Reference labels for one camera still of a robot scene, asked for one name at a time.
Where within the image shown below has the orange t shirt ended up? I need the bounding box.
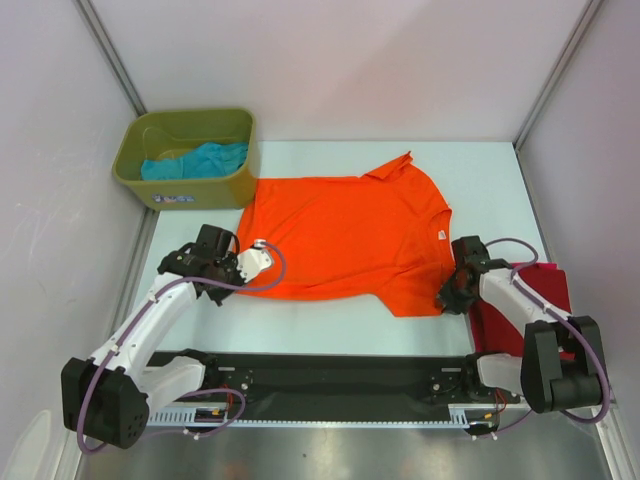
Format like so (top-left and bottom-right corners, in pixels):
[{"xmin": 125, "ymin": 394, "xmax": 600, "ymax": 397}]
[{"xmin": 236, "ymin": 153, "xmax": 454, "ymax": 317}]

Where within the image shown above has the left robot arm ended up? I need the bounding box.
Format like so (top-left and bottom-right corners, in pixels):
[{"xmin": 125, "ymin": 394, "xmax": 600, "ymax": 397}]
[{"xmin": 61, "ymin": 225, "xmax": 272, "ymax": 454}]

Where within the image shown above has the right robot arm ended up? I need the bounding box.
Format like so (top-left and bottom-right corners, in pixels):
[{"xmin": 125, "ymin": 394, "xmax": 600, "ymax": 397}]
[{"xmin": 437, "ymin": 236, "xmax": 612, "ymax": 424}]

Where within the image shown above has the folded red t shirt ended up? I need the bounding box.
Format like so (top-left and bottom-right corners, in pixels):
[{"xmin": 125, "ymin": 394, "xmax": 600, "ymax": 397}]
[{"xmin": 469, "ymin": 265, "xmax": 571, "ymax": 358}]

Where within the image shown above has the folded pink cloth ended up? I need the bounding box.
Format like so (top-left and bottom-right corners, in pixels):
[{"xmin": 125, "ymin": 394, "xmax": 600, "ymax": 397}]
[{"xmin": 536, "ymin": 263, "xmax": 558, "ymax": 270}]

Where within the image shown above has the teal t shirt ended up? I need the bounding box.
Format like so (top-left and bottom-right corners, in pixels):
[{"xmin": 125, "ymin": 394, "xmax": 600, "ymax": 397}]
[{"xmin": 140, "ymin": 142, "xmax": 249, "ymax": 181}]

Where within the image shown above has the olive green plastic bin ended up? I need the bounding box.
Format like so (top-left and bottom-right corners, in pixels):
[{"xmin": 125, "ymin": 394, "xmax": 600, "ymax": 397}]
[{"xmin": 112, "ymin": 108, "xmax": 261, "ymax": 211}]

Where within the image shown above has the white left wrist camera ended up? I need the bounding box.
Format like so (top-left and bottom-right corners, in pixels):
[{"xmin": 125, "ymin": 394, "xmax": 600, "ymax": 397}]
[{"xmin": 236, "ymin": 239, "xmax": 274, "ymax": 284}]

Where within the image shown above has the aluminium rail frame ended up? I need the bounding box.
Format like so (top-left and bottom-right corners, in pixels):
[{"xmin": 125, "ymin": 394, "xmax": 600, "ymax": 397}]
[{"xmin": 69, "ymin": 367, "xmax": 620, "ymax": 407}]

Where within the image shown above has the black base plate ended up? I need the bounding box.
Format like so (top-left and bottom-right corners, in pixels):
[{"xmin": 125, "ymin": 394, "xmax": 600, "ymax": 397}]
[{"xmin": 144, "ymin": 351, "xmax": 522, "ymax": 422}]

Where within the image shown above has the slotted cable duct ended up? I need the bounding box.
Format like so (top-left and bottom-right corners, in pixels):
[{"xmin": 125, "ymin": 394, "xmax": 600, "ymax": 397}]
[{"xmin": 147, "ymin": 405, "xmax": 497, "ymax": 429}]

